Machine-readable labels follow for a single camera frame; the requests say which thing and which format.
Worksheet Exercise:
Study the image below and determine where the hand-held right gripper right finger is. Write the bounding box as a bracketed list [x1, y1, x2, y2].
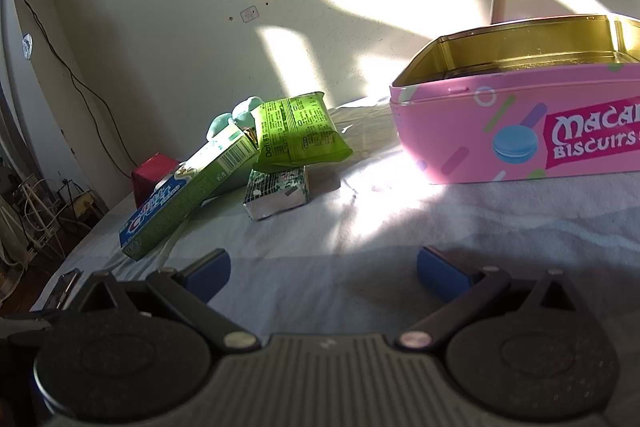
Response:
[398, 245, 596, 353]

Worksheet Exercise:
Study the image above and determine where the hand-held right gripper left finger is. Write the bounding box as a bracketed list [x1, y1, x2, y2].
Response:
[55, 248, 262, 353]

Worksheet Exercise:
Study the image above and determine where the green toothpaste box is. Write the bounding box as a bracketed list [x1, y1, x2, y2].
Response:
[118, 127, 261, 262]

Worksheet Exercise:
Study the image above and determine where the small green patterned packet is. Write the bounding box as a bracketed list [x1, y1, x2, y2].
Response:
[242, 166, 313, 221]

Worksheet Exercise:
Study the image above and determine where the magenta shiny pouch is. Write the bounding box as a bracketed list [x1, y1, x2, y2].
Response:
[131, 152, 181, 208]

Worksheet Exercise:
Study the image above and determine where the pink biscuit tin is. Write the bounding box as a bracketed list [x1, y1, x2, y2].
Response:
[389, 13, 640, 186]

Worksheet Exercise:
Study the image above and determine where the green snack packet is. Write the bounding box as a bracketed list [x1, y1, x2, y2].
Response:
[250, 91, 354, 174]

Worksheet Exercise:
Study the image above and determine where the yellow power strip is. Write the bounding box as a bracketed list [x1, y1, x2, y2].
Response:
[67, 192, 98, 215]

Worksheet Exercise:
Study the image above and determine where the dark flat object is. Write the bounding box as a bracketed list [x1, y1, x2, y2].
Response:
[45, 268, 83, 310]

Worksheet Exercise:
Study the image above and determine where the teal plush toy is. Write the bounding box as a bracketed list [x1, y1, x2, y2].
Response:
[206, 96, 265, 142]

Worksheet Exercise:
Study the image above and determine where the bundle of white cables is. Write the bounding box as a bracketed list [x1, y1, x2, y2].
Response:
[15, 174, 58, 258]

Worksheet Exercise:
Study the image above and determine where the thin dark wall cable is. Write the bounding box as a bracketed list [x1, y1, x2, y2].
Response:
[11, 0, 132, 178]

